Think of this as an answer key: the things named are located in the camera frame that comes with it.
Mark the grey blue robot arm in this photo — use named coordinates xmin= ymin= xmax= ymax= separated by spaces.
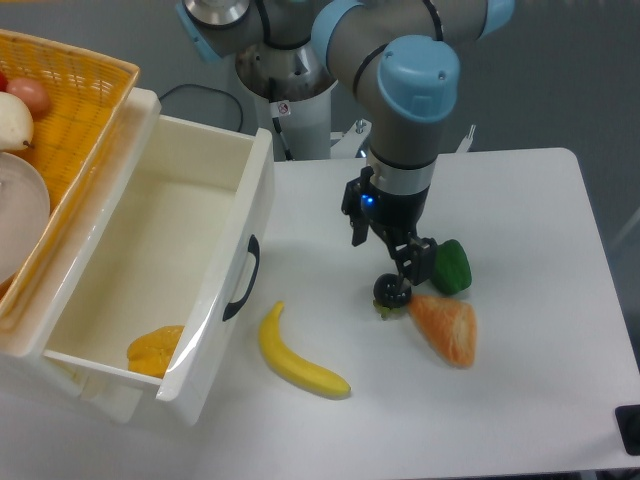
xmin=176 ymin=1 xmax=515 ymax=308

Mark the white plate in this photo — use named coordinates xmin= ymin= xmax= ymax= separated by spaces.
xmin=1 ymin=152 xmax=50 ymax=283

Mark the pink peach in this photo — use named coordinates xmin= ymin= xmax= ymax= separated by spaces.
xmin=6 ymin=78 xmax=51 ymax=116

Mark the yellow woven basket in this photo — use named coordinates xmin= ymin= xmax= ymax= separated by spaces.
xmin=1 ymin=30 xmax=139 ymax=332

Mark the black grape bunch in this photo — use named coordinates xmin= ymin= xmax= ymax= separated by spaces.
xmin=373 ymin=273 xmax=412 ymax=320

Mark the orange fruit piece in drawer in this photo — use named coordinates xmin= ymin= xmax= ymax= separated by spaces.
xmin=127 ymin=325 xmax=184 ymax=379

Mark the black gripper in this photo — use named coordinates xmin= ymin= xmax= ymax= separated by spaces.
xmin=341 ymin=166 xmax=436 ymax=300

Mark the white pear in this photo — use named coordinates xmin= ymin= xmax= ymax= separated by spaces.
xmin=0 ymin=92 xmax=34 ymax=151

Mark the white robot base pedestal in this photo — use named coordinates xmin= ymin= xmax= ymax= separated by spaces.
xmin=234 ymin=39 xmax=341 ymax=162

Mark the white drawer cabinet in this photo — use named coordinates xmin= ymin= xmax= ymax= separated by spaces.
xmin=1 ymin=88 xmax=161 ymax=423

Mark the orange citrus segment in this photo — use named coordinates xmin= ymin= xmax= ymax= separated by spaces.
xmin=408 ymin=295 xmax=477 ymax=369

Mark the black object at table edge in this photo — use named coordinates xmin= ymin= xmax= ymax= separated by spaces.
xmin=615 ymin=404 xmax=640 ymax=456

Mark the green bell pepper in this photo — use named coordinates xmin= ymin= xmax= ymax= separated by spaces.
xmin=431 ymin=239 xmax=472 ymax=295

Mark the black cable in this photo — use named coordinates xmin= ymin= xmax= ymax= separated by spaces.
xmin=157 ymin=83 xmax=244 ymax=134

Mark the yellow banana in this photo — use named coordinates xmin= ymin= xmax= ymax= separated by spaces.
xmin=258 ymin=301 xmax=351 ymax=400

